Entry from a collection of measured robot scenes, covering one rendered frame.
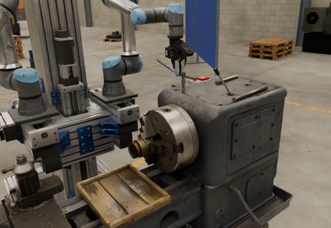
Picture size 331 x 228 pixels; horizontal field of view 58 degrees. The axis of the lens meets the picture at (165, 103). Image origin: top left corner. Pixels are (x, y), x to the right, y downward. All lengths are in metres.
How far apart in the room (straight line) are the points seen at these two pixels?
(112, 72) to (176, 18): 0.57
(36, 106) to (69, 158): 0.38
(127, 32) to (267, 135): 1.02
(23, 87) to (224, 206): 1.21
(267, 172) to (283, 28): 10.37
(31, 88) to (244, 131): 1.11
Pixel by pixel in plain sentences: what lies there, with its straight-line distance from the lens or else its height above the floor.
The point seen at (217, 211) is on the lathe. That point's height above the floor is 0.70.
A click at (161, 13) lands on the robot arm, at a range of 1.56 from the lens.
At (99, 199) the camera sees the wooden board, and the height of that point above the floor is 0.89.
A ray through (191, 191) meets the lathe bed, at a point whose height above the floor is 0.86.
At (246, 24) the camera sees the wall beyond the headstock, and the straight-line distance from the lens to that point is 12.74.
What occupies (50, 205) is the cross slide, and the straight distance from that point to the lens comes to 1.32.
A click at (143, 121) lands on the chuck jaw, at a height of 1.18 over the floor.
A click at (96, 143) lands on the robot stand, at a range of 1.91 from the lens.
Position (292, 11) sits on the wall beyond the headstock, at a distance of 11.86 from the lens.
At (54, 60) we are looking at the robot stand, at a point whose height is 1.40.
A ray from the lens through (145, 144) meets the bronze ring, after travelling 1.36.
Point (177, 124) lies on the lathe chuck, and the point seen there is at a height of 1.19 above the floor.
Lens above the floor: 1.73
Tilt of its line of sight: 20 degrees down
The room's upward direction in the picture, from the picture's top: 2 degrees counter-clockwise
